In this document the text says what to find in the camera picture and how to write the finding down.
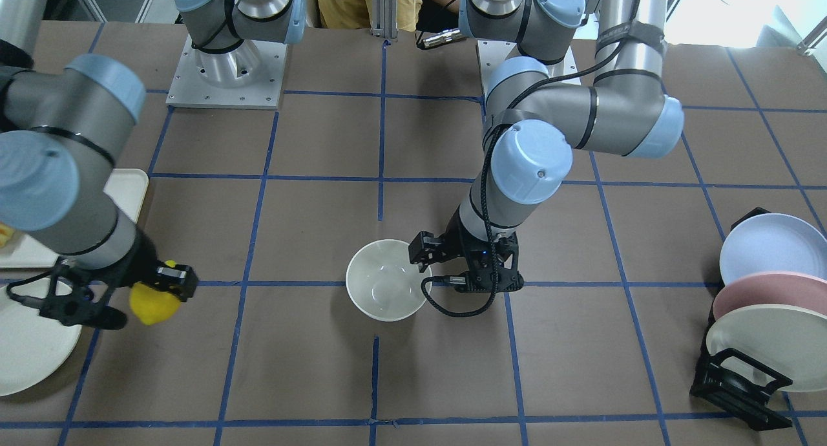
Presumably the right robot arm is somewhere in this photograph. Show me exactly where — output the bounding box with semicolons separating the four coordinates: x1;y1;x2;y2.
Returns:
2;0;308;330

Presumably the cream round plate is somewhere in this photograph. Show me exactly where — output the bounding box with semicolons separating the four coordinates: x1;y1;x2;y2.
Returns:
1;287;81;396

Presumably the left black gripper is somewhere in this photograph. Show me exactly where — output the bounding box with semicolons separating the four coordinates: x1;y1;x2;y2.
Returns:
408;211;525;293

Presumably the person in yellow shirt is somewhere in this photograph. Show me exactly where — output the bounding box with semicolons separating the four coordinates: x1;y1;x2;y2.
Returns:
318;0;451;32

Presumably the black dish rack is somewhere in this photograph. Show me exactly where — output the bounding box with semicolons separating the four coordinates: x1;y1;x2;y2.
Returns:
690;213;821;431

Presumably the white bowl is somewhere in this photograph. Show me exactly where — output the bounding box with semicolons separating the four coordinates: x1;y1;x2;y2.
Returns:
346;239;434;322

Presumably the yellow lemon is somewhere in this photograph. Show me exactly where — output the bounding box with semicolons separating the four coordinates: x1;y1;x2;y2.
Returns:
129;283;182;326

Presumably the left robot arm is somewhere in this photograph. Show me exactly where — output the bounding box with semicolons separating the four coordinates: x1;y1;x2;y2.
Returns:
408;0;684;293

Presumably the sliced yellow bread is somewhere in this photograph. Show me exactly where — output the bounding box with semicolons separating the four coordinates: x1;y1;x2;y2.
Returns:
0;223;16;248

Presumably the aluminium frame post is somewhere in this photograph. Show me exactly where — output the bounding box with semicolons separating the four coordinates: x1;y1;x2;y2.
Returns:
370;0;399;41

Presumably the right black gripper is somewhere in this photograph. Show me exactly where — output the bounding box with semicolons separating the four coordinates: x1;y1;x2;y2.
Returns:
38;230;199;330

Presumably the pink plate in rack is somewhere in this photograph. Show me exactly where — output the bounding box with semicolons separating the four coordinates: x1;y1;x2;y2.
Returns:
712;270;826;319

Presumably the cream plate in rack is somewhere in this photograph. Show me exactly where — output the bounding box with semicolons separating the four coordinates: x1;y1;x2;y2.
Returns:
705;304;826;392

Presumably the cream rectangular tray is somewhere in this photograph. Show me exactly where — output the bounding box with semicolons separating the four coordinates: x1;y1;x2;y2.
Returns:
1;168;149;269

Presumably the blue plate in rack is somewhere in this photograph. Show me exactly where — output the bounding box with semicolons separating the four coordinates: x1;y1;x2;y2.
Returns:
718;213;826;284

